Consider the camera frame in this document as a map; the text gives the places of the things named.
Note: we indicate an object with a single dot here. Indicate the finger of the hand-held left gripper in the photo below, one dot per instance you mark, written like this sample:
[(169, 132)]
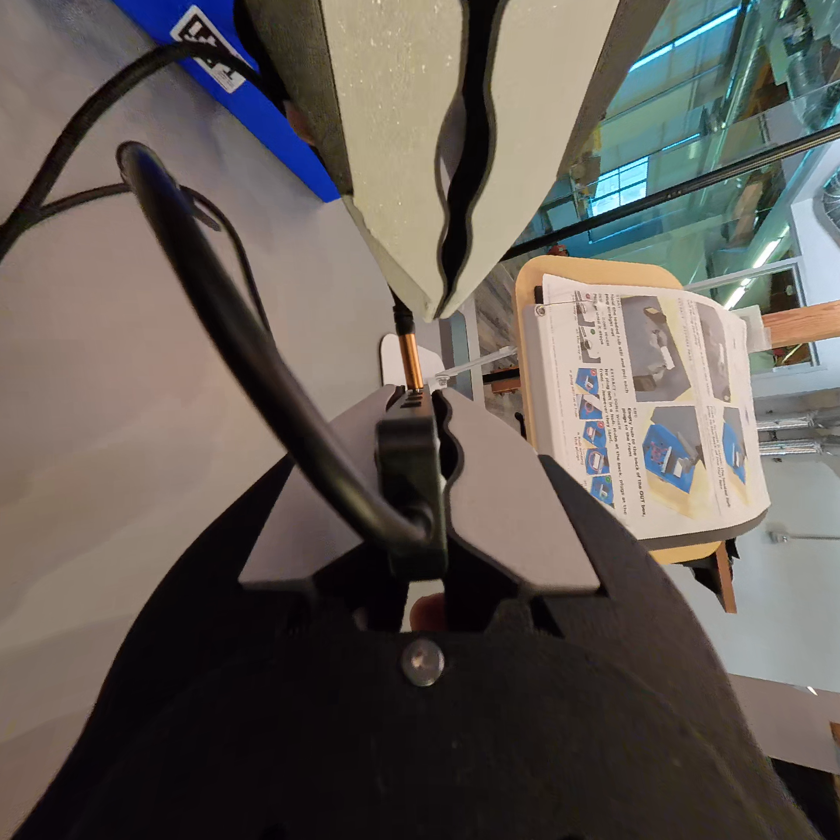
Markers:
[(394, 131), (544, 98)]

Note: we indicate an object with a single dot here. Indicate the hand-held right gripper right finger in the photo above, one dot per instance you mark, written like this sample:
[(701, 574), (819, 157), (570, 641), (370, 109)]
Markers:
[(518, 512)]

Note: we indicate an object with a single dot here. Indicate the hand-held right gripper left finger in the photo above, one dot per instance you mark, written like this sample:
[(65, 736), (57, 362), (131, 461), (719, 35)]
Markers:
[(295, 525)]

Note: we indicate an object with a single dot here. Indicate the black usb hub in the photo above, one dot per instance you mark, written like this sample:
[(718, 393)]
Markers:
[(410, 459)]

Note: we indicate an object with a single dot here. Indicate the blue plastic bin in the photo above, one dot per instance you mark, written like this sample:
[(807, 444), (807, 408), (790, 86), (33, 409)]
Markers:
[(282, 131)]

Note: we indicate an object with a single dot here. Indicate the glass partition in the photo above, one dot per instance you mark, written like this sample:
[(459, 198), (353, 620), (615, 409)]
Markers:
[(689, 98)]

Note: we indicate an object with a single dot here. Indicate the black floor lamp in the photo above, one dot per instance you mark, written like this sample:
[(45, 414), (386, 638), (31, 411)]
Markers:
[(656, 197)]

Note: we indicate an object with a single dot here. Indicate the small red object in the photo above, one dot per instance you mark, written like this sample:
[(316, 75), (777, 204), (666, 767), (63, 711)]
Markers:
[(559, 249)]

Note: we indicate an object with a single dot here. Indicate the printed instruction sheet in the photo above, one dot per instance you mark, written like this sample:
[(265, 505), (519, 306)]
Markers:
[(656, 407)]

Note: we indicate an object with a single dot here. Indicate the wooden beam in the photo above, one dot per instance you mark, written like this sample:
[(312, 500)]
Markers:
[(800, 325)]

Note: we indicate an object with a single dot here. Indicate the silver wall pipes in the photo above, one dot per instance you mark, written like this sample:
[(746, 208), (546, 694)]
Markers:
[(794, 436)]

